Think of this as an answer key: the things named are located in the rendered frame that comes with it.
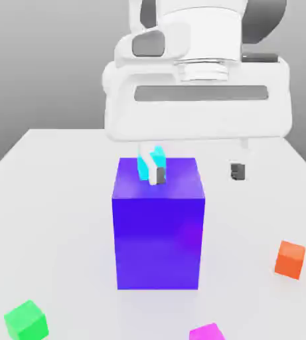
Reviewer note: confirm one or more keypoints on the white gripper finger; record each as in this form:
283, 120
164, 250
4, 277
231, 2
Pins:
160, 175
237, 171

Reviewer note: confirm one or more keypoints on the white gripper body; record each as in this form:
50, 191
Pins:
195, 119

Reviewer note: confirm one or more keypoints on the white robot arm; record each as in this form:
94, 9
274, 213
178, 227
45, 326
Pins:
200, 32

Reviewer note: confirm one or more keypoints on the small cyan cube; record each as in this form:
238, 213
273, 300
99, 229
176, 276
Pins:
158, 156

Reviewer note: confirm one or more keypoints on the small orange cube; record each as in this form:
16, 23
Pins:
290, 261

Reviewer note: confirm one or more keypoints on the small magenta cube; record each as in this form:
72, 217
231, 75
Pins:
207, 333

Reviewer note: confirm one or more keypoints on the small green cube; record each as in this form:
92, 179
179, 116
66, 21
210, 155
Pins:
26, 322

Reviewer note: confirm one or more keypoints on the large blue box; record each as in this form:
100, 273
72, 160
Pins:
158, 239

